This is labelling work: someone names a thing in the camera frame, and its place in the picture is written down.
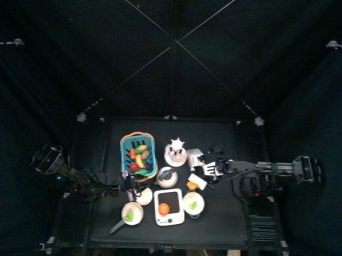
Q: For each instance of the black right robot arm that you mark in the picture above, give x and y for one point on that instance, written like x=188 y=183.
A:
x=275 y=166

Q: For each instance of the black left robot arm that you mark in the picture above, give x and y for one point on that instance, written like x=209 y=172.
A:
x=66 y=171

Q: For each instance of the green toy cucumber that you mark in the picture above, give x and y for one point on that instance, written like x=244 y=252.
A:
x=143 y=172

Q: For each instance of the white bowl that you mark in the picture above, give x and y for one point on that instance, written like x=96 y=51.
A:
x=145 y=197

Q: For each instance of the red toy tomato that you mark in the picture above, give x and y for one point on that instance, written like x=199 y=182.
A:
x=133 y=167

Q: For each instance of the white cutting board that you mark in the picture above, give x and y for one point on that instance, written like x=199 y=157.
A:
x=197 y=181

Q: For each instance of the purple toy eggplant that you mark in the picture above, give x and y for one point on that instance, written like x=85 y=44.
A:
x=148 y=165

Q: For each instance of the yellow toy banana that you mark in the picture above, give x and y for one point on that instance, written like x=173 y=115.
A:
x=139 y=161

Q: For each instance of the yellow toy bell pepper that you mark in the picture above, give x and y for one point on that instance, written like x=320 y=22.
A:
x=191 y=185

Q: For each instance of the brown toy potato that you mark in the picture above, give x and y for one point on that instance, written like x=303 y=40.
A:
x=145 y=155

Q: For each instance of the orange toy carrot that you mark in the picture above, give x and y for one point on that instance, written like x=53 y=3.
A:
x=132 y=154

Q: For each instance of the orange toy fruit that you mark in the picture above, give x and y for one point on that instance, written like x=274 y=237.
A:
x=164 y=209

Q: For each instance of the green toy piece in pan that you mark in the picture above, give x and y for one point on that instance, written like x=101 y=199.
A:
x=128 y=216

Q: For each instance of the green toy pear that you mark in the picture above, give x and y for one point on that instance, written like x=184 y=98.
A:
x=141 y=148

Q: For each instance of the teal basket with orange rim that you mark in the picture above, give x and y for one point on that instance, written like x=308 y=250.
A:
x=125 y=146

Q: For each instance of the white star-shaped toy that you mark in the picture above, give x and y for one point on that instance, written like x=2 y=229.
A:
x=176 y=144

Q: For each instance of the green toy piece in pot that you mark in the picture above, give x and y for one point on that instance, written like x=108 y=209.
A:
x=192 y=205

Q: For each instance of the white toy induction stove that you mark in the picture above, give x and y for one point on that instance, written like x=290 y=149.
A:
x=168 y=220

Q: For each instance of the black printed label sheet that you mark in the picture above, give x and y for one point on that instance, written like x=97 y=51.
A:
x=262 y=230

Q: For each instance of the silver frame bracket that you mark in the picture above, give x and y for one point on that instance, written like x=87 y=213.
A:
x=16 y=42
x=332 y=44
x=81 y=117
x=259 y=121
x=169 y=117

